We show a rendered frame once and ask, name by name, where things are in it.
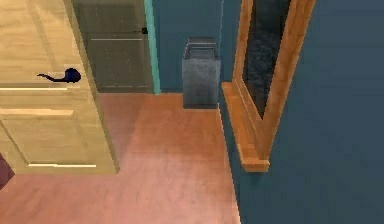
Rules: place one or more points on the light wooden room door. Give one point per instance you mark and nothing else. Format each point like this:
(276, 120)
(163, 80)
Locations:
(43, 126)

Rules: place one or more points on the wooden framed window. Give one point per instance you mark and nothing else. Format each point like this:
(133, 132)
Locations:
(256, 110)

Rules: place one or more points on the dark olive room door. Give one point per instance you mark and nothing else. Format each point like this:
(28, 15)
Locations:
(116, 56)

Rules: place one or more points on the grey metal bin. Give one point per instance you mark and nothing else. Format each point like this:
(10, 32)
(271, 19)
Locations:
(201, 80)

